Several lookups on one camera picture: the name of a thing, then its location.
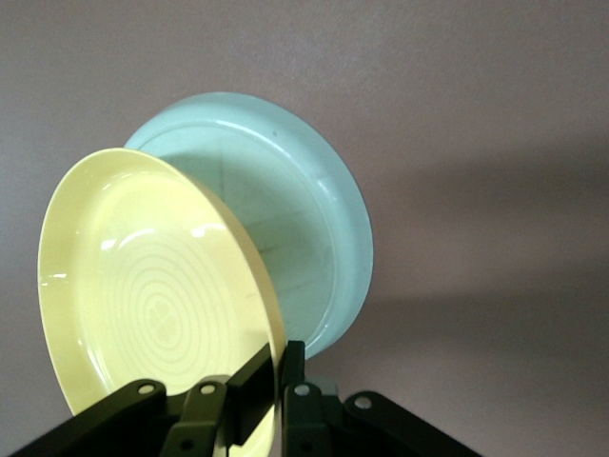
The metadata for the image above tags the light green round plate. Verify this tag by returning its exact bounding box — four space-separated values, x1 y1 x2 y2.
122 90 377 361

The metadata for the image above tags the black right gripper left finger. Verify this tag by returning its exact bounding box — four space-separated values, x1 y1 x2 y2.
9 342 278 457

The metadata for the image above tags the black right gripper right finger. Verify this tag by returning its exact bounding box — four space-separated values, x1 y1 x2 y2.
279 340 482 457

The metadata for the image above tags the yellow round plate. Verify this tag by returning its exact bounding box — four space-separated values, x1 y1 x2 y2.
36 146 289 457

